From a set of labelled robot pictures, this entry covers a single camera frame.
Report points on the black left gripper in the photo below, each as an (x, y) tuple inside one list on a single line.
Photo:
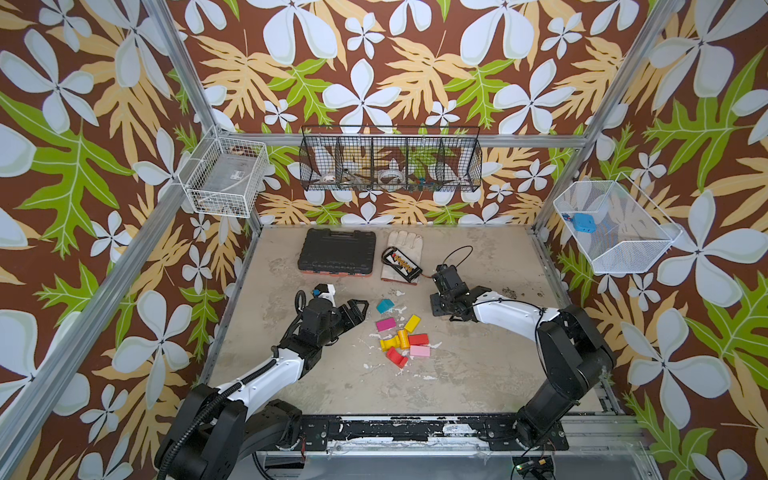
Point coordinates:
[(346, 314)]

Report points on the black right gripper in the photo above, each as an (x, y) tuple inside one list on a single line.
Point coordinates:
[(447, 292)]

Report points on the red rectangular wood block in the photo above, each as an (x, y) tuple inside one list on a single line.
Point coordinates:
[(418, 339)]

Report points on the pink wood block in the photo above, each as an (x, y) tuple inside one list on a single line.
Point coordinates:
[(420, 351)]

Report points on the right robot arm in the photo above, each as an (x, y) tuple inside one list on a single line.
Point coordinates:
[(572, 352)]

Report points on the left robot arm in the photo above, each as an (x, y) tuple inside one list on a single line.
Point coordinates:
[(216, 427)]

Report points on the magenta wood block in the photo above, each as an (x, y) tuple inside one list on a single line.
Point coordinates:
[(386, 325)]

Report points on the teal wood block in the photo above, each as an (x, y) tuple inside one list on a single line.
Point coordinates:
[(385, 306)]

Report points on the yellow cylinder wood block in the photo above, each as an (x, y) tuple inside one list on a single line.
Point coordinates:
[(387, 344)]

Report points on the yellow rectangular wood block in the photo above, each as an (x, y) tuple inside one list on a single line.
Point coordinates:
[(412, 324)]

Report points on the red arch wood block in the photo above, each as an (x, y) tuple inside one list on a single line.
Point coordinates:
[(394, 356)]

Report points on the orange cylinder wood block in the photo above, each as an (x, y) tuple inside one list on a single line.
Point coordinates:
[(403, 339)]

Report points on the white work glove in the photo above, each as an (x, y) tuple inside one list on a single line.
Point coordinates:
[(409, 246)]

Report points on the black plastic tool case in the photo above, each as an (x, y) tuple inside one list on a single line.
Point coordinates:
[(334, 252)]

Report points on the white tape roll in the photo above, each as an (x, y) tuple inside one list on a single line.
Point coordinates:
[(390, 177)]

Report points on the blue object in basket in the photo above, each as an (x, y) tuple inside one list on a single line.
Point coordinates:
[(581, 222)]

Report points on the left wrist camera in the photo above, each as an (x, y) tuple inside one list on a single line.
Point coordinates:
[(324, 291)]

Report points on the aluminium frame rail right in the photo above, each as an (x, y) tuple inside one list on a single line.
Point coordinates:
[(604, 389)]

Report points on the aluminium frame rail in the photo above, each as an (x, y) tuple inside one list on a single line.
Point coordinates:
[(35, 403), (604, 389)]

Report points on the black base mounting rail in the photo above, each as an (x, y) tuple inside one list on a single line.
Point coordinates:
[(494, 431)]

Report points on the black wire basket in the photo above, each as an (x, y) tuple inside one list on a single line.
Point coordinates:
[(432, 158)]

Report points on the white wire basket left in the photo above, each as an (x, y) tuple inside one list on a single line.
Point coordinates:
[(223, 175)]

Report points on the white wire basket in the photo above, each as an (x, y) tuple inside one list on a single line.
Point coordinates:
[(633, 231), (223, 175)]

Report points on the white wire basket right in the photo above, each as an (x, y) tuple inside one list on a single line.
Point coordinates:
[(633, 231)]

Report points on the aluminium frame rail left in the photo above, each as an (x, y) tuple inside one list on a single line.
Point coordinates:
[(35, 403)]

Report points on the aluminium frame post right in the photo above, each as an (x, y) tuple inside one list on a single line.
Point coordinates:
[(639, 50)]

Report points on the aluminium frame post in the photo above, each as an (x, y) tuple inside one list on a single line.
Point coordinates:
[(199, 104), (639, 50)]

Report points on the aluminium frame post left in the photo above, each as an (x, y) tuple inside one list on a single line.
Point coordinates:
[(199, 104)]

